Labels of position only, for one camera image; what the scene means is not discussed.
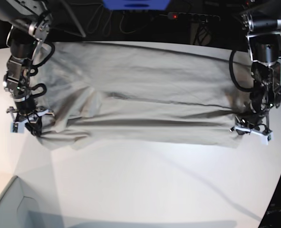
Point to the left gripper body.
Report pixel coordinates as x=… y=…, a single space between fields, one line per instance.
x=258 y=125

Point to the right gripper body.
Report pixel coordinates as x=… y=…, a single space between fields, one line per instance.
x=30 y=121

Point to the beige t-shirt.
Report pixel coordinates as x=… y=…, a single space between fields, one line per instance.
x=154 y=92

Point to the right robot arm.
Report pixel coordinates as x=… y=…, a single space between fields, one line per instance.
x=30 y=24

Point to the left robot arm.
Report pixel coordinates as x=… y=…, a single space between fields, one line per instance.
x=262 y=24

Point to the black power strip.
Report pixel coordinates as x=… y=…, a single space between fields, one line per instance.
x=193 y=17

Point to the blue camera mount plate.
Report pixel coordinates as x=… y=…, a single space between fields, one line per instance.
x=136 y=4

